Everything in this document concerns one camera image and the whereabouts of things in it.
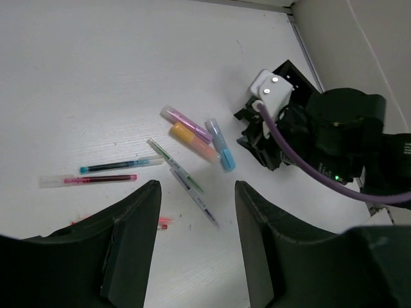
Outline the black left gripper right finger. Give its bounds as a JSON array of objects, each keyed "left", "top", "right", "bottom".
[{"left": 235, "top": 181, "right": 410, "bottom": 307}]

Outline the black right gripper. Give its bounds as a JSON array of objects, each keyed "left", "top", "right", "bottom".
[{"left": 236, "top": 88, "right": 387, "bottom": 186}]

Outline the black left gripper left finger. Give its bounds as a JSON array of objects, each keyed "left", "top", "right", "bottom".
[{"left": 1, "top": 180, "right": 161, "bottom": 307}]

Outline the blue highlighter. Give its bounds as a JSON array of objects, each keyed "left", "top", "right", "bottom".
[{"left": 205, "top": 119, "right": 236, "bottom": 172}]

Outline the orange highlighter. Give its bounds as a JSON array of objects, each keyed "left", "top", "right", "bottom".
[{"left": 170, "top": 123, "right": 221, "bottom": 162}]

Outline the purple pink highlighter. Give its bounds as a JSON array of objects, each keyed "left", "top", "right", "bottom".
[{"left": 160, "top": 105, "right": 213, "bottom": 144}]

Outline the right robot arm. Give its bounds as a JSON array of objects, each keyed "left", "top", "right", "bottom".
[{"left": 236, "top": 88, "right": 410, "bottom": 209}]

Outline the black desk organizer box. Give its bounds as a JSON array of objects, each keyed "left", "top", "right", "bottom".
[{"left": 233, "top": 59, "right": 324, "bottom": 122}]

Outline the red gel pen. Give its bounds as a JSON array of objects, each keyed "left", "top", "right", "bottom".
[{"left": 71, "top": 216, "right": 175, "bottom": 230}]

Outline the blue ink refill pen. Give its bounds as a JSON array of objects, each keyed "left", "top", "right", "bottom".
[{"left": 79, "top": 155, "right": 164, "bottom": 175}]

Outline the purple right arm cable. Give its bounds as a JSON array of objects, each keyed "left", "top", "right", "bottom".
[{"left": 258, "top": 102, "right": 411, "bottom": 203}]

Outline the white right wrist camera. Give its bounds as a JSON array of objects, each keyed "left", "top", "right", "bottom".
[{"left": 249, "top": 69, "right": 293, "bottom": 122}]

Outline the aluminium side rail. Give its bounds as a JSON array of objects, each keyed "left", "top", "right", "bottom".
[{"left": 282, "top": 4, "right": 325, "bottom": 94}]

